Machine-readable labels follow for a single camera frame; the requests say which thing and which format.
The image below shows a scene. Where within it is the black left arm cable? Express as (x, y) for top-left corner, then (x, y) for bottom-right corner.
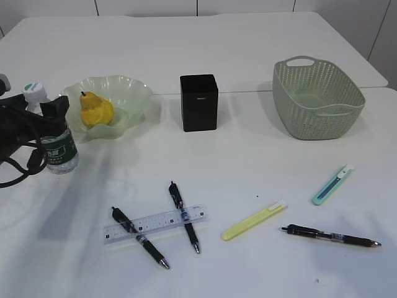
(0, 107), (50, 189)

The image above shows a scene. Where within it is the teal utility knife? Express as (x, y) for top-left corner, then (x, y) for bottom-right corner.
(311, 164), (355, 206)

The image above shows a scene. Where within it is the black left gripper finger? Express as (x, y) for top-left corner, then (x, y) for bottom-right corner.
(0, 94), (27, 112)
(40, 95), (69, 119)

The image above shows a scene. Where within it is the black pen right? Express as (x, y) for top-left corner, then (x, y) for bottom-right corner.
(280, 224), (381, 248)

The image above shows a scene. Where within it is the green wavy glass plate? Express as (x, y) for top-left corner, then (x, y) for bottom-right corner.
(61, 74), (153, 139)

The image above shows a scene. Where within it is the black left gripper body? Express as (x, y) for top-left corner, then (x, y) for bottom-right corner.
(1, 109), (66, 162)

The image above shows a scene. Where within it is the yellow pear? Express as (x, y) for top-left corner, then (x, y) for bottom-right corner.
(79, 91), (115, 129)

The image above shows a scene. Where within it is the transparent plastic ruler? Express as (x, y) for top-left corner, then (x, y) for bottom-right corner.
(103, 205), (208, 245)

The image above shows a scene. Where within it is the black pen over ruler middle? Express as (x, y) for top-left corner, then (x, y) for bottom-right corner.
(168, 181), (200, 254)

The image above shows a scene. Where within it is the clear water bottle green label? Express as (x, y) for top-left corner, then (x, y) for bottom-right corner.
(23, 82), (79, 174)

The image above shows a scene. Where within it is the black square pen holder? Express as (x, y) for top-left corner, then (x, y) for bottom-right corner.
(180, 74), (218, 132)

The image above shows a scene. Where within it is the black pen under ruler left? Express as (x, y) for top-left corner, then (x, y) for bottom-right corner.
(112, 207), (170, 269)

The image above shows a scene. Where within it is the green woven plastic basket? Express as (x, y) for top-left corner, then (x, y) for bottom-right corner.
(272, 56), (366, 140)

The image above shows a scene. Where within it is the yellow utility knife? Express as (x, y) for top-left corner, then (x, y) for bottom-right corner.
(221, 200), (287, 242)

